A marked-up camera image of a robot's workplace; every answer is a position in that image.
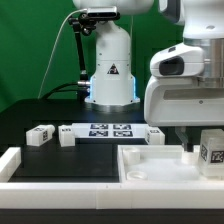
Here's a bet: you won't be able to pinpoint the white marker base plate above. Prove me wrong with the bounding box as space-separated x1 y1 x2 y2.
72 123 146 138

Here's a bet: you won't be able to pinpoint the white square table top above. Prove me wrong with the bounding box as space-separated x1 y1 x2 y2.
118 145 224 182

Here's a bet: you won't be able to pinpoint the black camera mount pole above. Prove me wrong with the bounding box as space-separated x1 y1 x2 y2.
68 13 96 102

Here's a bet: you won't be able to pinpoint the white camera cable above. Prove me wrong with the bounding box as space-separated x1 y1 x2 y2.
37 8 88 100

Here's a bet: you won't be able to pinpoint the white U-shaped obstacle wall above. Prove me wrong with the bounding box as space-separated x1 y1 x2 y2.
0 147 224 209

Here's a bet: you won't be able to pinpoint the black base cables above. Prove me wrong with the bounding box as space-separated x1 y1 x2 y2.
40 79 92 101

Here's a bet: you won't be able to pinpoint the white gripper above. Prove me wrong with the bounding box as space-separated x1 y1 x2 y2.
144 42 224 152

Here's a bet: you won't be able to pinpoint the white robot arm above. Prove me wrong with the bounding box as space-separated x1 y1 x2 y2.
144 0 224 150

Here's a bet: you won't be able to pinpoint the grey camera on mount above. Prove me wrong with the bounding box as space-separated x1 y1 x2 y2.
87 6 118 19

